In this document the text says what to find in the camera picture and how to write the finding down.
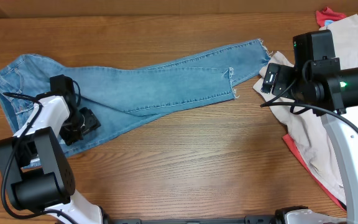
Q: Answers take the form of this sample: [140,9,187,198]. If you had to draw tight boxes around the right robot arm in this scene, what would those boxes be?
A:
[261,30,358,223]

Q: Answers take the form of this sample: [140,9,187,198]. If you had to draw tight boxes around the beige shirt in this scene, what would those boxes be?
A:
[252,13,358,205]

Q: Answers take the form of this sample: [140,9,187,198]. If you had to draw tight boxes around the blue denim jeans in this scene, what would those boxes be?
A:
[0,39,270,157]

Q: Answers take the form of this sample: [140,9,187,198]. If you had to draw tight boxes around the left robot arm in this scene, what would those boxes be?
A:
[0,75,112,224]

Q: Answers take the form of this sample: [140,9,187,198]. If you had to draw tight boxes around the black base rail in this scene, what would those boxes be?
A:
[102,215,282,224]

